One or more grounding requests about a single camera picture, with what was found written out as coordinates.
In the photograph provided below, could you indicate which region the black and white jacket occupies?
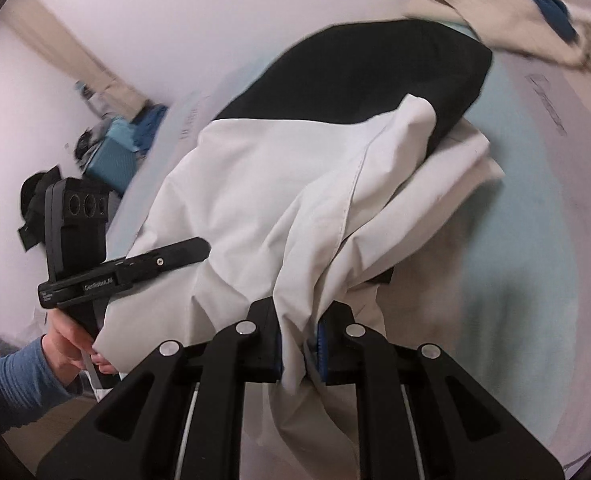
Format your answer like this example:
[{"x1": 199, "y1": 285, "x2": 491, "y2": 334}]
[{"x1": 96, "y1": 20, "x2": 501, "y2": 479}]

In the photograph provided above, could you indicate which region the left forearm blue sleeve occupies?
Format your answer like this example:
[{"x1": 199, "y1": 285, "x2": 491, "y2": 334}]
[{"x1": 0, "y1": 338, "x2": 82, "y2": 434}]

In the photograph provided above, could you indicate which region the blue clothes pile on floor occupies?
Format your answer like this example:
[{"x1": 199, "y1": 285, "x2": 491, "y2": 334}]
[{"x1": 131, "y1": 104, "x2": 168, "y2": 156}]

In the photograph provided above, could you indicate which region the person's left hand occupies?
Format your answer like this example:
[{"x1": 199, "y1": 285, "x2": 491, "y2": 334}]
[{"x1": 41, "y1": 309, "x2": 118, "y2": 387}]

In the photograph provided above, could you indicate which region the teal suitcase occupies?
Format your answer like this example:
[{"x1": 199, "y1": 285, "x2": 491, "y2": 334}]
[{"x1": 83, "y1": 117, "x2": 143, "y2": 196}]

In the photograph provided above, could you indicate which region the black backpack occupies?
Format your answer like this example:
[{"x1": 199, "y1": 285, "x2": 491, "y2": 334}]
[{"x1": 18, "y1": 165, "x2": 62, "y2": 252}]

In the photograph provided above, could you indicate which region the striped pastel bed sheet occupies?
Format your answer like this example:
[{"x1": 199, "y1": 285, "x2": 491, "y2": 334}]
[{"x1": 373, "y1": 54, "x2": 591, "y2": 474}]

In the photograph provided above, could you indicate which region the beige curtain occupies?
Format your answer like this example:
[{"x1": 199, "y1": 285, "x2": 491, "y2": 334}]
[{"x1": 0, "y1": 0, "x2": 148, "y2": 120}]

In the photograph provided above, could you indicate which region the beige garment on bed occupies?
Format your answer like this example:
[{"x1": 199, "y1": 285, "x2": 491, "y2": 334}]
[{"x1": 404, "y1": 0, "x2": 591, "y2": 73}]

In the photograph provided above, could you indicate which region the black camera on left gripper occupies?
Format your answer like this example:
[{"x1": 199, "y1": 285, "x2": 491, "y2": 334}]
[{"x1": 44, "y1": 178, "x2": 110, "y2": 282}]

